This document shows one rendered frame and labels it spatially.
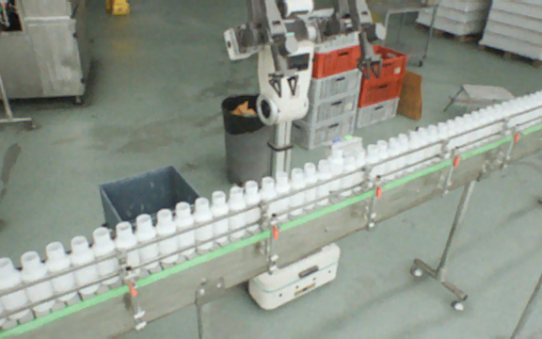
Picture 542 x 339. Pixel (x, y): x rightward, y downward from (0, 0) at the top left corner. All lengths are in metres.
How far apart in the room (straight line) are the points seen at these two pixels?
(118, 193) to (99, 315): 0.67
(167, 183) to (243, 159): 1.40
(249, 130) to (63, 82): 2.39
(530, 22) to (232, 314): 6.38
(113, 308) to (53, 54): 3.77
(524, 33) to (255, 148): 5.43
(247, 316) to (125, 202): 0.99
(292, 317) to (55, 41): 3.46
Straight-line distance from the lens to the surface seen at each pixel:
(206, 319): 1.66
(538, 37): 7.75
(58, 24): 4.83
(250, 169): 3.35
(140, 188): 1.95
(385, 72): 4.59
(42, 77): 5.00
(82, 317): 1.37
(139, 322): 1.38
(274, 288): 2.42
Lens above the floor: 1.94
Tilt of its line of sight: 31 degrees down
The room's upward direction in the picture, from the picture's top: 3 degrees clockwise
